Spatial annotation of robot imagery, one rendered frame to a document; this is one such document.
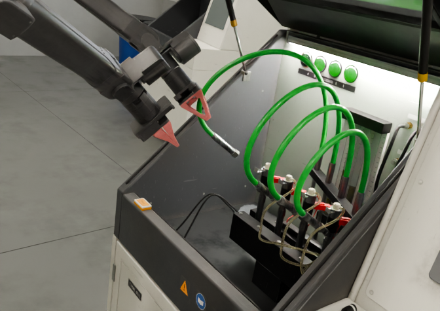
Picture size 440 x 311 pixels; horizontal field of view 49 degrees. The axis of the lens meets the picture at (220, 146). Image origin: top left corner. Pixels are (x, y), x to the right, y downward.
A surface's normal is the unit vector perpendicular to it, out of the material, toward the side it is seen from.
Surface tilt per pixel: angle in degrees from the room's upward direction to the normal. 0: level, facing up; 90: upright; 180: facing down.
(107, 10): 74
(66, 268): 0
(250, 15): 90
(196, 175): 90
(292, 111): 90
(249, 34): 90
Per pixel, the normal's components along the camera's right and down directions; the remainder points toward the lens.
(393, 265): -0.74, -0.14
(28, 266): 0.15, -0.93
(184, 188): 0.58, 0.36
